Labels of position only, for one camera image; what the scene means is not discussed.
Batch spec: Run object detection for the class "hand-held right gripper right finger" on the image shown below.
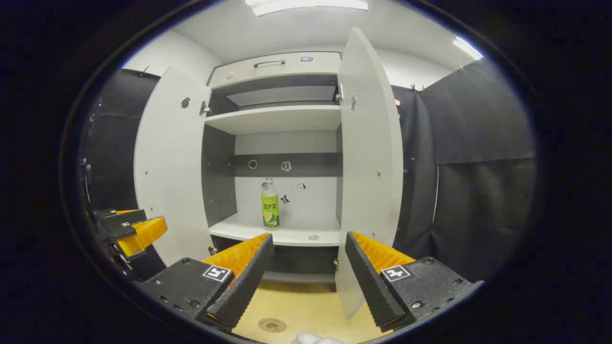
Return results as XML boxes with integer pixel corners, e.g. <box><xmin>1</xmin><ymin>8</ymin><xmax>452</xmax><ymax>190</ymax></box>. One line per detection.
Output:
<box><xmin>345</xmin><ymin>231</ymin><xmax>484</xmax><ymax>333</ymax></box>

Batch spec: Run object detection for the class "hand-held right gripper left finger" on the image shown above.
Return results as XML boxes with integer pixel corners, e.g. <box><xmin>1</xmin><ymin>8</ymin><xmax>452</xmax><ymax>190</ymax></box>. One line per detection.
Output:
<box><xmin>136</xmin><ymin>233</ymin><xmax>274</xmax><ymax>331</ymax></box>

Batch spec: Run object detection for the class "grey cabinet door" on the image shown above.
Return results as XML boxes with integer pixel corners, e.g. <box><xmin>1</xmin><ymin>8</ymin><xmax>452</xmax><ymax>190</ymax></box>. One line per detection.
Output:
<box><xmin>134</xmin><ymin>66</ymin><xmax>216</xmax><ymax>267</ymax></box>
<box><xmin>335</xmin><ymin>27</ymin><xmax>404</xmax><ymax>320</ymax></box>

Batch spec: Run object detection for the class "green label bottle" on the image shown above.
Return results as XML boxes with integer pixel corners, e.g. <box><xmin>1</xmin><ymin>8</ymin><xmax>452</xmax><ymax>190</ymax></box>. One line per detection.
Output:
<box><xmin>261</xmin><ymin>178</ymin><xmax>281</xmax><ymax>231</ymax></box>

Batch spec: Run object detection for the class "narrow ceiling light panel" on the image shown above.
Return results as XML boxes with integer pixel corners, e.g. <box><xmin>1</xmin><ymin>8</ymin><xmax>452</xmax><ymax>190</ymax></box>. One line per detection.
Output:
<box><xmin>452</xmin><ymin>36</ymin><xmax>484</xmax><ymax>61</ymax></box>

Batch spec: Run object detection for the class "wide ceiling light panel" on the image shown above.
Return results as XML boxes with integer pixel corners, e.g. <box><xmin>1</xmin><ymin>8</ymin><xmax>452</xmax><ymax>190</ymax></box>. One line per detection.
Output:
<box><xmin>245</xmin><ymin>0</ymin><xmax>369</xmax><ymax>18</ymax></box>

